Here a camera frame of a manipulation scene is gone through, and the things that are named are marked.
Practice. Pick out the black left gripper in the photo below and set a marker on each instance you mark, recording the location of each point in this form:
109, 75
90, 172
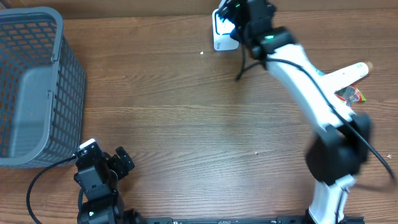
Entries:
121, 170

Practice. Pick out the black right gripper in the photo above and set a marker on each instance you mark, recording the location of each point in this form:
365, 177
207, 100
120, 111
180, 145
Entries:
239, 34

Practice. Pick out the white tube gold cap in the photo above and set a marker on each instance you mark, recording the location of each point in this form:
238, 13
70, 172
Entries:
340, 79

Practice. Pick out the green snack bag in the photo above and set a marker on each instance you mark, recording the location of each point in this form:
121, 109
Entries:
350, 94

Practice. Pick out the green tissue pack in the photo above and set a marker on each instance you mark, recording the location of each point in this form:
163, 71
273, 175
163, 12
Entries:
321, 73

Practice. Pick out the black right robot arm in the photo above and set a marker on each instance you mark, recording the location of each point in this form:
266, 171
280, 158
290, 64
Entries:
341, 143

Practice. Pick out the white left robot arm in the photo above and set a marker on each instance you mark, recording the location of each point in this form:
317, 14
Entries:
99, 200

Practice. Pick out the white barcode scanner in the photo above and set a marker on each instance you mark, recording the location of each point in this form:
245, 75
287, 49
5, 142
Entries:
221, 33

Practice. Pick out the grey plastic shopping basket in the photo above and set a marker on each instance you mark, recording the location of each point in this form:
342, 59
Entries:
43, 87

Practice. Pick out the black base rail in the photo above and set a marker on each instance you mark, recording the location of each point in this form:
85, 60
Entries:
277, 220

